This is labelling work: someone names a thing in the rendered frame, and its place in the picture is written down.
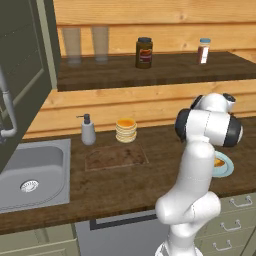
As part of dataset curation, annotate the silver drawer handle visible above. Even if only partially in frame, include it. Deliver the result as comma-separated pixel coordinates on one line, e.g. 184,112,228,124
229,195,253,208
212,239,233,252
220,219,242,233

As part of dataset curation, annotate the stainless steel sink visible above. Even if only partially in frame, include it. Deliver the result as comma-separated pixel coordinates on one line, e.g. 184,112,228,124
0,138,72,215

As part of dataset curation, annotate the grey dishwasher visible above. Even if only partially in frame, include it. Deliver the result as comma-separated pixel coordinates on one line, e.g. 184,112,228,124
74,209,172,256

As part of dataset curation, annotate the dark green cabinet door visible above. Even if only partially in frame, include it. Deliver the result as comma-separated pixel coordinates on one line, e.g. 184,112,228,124
0,0,62,175

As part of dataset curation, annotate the stack of pancakes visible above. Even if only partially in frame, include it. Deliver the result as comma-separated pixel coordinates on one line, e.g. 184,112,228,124
115,118,138,144

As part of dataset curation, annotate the dark jam jar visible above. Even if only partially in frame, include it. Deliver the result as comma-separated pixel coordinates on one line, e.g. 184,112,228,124
135,36,154,70

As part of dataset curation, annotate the grey cabinet door handle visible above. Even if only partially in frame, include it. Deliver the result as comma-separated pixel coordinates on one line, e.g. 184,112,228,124
0,66,19,139

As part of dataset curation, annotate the pale green drawer front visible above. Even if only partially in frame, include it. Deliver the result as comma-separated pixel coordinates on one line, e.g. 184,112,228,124
195,209,256,240
218,192,256,215
195,229,256,256

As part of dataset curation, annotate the pale green cupboard door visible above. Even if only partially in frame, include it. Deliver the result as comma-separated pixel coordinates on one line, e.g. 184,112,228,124
0,223,81,256

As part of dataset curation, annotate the clear drinking glass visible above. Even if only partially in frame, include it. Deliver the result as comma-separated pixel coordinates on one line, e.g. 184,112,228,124
62,27,83,66
91,25,110,63

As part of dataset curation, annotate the brown cutting board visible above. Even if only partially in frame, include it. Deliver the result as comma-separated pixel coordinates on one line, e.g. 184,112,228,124
84,142,150,172

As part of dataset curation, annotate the golden croissant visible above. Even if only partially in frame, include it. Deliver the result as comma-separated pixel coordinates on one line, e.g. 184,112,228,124
213,157,226,168

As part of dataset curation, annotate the spice shaker with blue lid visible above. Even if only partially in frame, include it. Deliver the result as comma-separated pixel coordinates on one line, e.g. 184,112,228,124
197,37,212,65

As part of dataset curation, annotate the light blue plate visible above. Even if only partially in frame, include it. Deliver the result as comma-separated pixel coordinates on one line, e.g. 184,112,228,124
211,150,235,179

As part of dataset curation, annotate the grey soap dispenser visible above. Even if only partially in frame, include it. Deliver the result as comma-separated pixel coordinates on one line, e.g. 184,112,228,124
76,113,97,146

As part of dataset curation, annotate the dark wooden shelf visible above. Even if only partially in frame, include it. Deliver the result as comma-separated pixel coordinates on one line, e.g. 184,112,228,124
56,50,256,93

